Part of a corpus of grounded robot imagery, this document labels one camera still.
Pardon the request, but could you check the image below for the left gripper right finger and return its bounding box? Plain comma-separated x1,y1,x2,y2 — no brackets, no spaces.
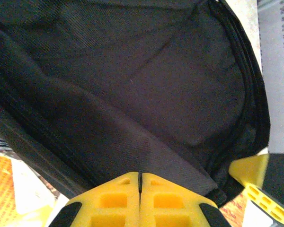
141,172,232,227

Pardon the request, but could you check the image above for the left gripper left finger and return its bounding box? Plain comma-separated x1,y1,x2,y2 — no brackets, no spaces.
46,171,142,227

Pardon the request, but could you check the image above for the black backpack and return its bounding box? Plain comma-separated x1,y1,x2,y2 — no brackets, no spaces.
0,0,272,209

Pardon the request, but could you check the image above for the orange Huckleberry Finn paperback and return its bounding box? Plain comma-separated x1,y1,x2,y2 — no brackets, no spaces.
219,193,250,227

